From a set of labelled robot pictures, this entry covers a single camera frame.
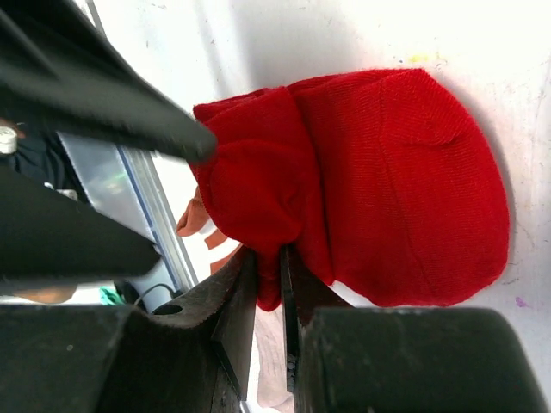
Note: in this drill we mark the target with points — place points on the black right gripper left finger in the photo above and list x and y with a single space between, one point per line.
191 355

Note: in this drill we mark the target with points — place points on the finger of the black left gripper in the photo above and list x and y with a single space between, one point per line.
60 74
49 240

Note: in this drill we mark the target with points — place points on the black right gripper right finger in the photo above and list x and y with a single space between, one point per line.
342 358

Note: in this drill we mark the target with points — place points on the red sock with bear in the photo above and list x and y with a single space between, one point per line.
380 179

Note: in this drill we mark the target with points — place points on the beige sock orange stripes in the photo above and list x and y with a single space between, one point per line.
209 250

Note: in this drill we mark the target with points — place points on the person in dark shirt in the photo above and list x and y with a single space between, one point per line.
40 157

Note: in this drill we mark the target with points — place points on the aluminium table rail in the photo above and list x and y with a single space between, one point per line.
122 183

